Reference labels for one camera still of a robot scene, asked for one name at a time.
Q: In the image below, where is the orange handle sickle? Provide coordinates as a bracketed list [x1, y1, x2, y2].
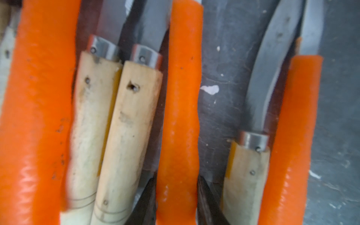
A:
[257, 0, 324, 225]
[1, 1, 81, 225]
[156, 1, 203, 225]

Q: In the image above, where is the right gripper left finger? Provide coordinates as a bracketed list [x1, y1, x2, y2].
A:
[124, 176, 156, 225]

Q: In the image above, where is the wooden handle sickle right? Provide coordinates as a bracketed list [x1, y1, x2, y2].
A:
[221, 0, 303, 225]

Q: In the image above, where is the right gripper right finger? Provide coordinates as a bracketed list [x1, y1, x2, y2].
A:
[197, 176, 230, 225]

